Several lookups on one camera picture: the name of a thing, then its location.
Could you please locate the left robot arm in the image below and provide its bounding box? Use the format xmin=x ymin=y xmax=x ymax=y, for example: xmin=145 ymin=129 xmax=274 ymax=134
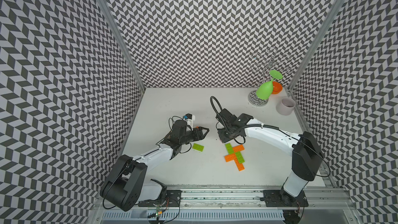
xmin=99 ymin=119 xmax=209 ymax=211

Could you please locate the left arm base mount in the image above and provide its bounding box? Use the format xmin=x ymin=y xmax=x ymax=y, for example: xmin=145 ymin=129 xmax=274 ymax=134
xmin=137 ymin=179 xmax=182 ymax=207

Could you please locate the green plastic wine glass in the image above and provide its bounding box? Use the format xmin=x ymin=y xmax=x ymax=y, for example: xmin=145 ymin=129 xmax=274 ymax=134
xmin=256 ymin=69 xmax=283 ymax=101

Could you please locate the orange lego brick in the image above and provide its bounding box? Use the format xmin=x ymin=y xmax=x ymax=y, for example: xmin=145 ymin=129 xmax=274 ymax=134
xmin=234 ymin=159 xmax=245 ymax=171
xmin=224 ymin=153 xmax=237 ymax=162
xmin=233 ymin=145 xmax=245 ymax=153

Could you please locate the aluminium front rail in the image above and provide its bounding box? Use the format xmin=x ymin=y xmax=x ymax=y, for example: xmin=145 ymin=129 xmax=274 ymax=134
xmin=87 ymin=186 xmax=362 ymax=224

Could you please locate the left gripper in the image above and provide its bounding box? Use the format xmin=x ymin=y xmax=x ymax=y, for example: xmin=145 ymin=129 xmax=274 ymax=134
xmin=179 ymin=125 xmax=209 ymax=144

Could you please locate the grey cup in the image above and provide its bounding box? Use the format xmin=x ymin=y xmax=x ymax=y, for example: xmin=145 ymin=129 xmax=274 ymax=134
xmin=276 ymin=97 xmax=296 ymax=116

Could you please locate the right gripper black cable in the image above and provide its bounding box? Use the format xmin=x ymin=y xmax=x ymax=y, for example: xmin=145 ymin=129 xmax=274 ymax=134
xmin=209 ymin=95 xmax=226 ymax=122

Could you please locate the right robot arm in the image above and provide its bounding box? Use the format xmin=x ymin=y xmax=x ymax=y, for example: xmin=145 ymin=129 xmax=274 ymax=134
xmin=216 ymin=109 xmax=323 ymax=198

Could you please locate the orange plastic bowl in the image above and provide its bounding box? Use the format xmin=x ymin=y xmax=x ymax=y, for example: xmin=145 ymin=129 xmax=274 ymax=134
xmin=272 ymin=82 xmax=283 ymax=94

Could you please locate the green lego brick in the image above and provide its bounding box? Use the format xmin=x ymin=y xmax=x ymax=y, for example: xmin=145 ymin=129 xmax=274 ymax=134
xmin=235 ymin=151 xmax=245 ymax=164
xmin=225 ymin=143 xmax=235 ymax=155
xmin=192 ymin=143 xmax=204 ymax=152

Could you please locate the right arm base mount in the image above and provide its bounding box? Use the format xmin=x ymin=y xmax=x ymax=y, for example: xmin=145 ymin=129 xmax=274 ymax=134
xmin=260 ymin=189 xmax=309 ymax=208

